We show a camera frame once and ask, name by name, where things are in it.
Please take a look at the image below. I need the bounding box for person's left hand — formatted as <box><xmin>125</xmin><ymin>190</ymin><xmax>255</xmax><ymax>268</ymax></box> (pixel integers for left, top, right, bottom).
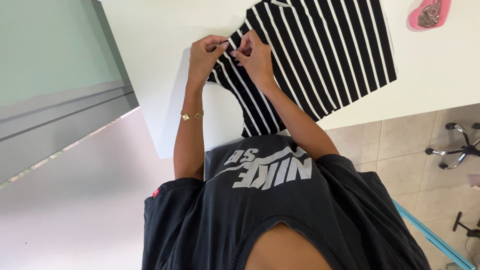
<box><xmin>187</xmin><ymin>35</ymin><xmax>230</xmax><ymax>88</ymax></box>

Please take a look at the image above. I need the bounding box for black stand foot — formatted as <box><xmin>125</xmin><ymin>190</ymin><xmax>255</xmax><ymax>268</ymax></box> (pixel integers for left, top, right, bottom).
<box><xmin>452</xmin><ymin>212</ymin><xmax>480</xmax><ymax>239</ymax></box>

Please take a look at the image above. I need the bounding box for black white striped fabric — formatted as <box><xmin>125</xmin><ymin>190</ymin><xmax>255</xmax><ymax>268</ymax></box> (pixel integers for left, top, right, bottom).
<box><xmin>206</xmin><ymin>0</ymin><xmax>398</xmax><ymax>138</ymax></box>

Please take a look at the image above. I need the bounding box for gold chain bracelet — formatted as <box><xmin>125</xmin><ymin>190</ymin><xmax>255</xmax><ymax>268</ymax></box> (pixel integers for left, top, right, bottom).
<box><xmin>180</xmin><ymin>110</ymin><xmax>205</xmax><ymax>122</ymax></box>

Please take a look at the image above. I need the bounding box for light blue bar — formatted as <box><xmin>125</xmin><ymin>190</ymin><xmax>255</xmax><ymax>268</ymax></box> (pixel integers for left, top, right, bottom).
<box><xmin>392</xmin><ymin>199</ymin><xmax>477</xmax><ymax>270</ymax></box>

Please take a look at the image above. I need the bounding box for grey window frame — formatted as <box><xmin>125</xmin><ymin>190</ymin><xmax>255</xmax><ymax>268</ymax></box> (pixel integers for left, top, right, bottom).
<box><xmin>0</xmin><ymin>0</ymin><xmax>140</xmax><ymax>184</ymax></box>

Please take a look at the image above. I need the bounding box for black printed t-shirt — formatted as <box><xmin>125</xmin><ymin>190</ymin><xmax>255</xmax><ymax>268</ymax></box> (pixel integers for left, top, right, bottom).
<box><xmin>142</xmin><ymin>134</ymin><xmax>432</xmax><ymax>270</ymax></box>

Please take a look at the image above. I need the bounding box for chrome office chair base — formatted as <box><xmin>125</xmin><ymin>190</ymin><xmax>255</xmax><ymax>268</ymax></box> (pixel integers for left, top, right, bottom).
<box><xmin>425</xmin><ymin>122</ymin><xmax>480</xmax><ymax>170</ymax></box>

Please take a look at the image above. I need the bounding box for pink heart-shaped pin dish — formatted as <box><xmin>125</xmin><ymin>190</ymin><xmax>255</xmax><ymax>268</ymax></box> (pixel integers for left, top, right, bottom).
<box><xmin>408</xmin><ymin>0</ymin><xmax>452</xmax><ymax>31</ymax></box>

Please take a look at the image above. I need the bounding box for person's right hand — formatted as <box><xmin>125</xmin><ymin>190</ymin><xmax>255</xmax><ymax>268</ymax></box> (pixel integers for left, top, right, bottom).
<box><xmin>230</xmin><ymin>29</ymin><xmax>275</xmax><ymax>89</ymax></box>

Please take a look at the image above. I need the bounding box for pile of metal pins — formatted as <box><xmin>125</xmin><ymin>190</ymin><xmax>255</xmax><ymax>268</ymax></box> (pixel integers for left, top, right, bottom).
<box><xmin>417</xmin><ymin>0</ymin><xmax>443</xmax><ymax>28</ymax></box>

